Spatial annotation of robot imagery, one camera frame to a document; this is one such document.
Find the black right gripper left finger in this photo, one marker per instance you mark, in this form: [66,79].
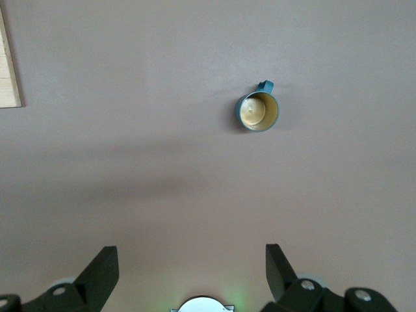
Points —
[84,292]

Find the wooden cutting board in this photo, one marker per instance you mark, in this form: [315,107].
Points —
[6,81]

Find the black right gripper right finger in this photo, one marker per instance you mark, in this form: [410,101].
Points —
[292,295]

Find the teal cup yellow inside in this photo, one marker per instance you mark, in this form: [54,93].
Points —
[256,112]

